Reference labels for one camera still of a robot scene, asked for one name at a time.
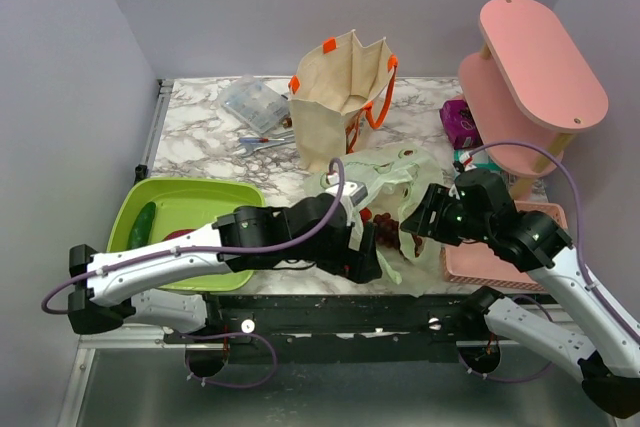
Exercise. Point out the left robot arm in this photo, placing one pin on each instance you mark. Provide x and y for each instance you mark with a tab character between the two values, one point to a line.
112	288

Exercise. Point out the purple snack packet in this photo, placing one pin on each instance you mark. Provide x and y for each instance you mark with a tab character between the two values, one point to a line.
459	125

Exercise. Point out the beige canvas tote bag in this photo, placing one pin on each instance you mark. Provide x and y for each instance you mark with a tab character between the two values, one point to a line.
340	94

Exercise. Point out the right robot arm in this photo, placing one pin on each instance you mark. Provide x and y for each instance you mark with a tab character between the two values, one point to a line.
604	355

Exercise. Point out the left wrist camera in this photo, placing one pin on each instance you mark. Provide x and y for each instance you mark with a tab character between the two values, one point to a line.
355	191

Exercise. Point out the pink two-tier shelf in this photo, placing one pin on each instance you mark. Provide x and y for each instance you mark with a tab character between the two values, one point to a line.
528	84

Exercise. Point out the silver wrench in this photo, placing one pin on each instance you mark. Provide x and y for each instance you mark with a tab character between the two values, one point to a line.
248	149

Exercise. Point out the green avocado print plastic bag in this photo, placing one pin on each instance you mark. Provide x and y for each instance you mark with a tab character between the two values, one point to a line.
397	177

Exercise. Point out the red strawberry cluster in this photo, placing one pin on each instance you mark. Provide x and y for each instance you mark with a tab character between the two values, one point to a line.
366	215

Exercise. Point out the dark red grape bunch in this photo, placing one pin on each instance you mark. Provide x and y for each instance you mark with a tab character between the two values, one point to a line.
386	231

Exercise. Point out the teal snack packet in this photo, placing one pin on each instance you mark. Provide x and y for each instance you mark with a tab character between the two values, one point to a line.
483	160

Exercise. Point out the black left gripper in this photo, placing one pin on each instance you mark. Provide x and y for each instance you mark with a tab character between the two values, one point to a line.
361	265

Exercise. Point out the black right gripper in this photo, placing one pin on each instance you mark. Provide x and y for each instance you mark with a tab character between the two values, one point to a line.
441	197

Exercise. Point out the black table front rail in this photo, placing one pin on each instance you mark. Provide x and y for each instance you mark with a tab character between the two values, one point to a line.
306	329

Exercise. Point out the clear plastic organizer box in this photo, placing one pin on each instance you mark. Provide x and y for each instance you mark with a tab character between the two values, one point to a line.
255	104

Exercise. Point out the magenta dragon fruit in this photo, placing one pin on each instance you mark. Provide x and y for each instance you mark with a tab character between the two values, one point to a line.
178	233

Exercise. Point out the green cucumber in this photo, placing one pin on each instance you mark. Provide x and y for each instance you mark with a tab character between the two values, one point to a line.
140	231

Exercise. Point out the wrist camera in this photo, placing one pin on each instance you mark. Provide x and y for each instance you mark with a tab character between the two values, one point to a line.
355	191
461	164

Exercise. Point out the lime green plastic tray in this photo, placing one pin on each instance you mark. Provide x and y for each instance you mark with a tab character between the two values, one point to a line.
181	204

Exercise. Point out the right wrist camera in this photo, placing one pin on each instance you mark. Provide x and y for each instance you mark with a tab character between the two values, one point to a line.
461	164

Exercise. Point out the blue handled tool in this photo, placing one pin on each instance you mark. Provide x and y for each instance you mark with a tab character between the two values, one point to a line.
257	140

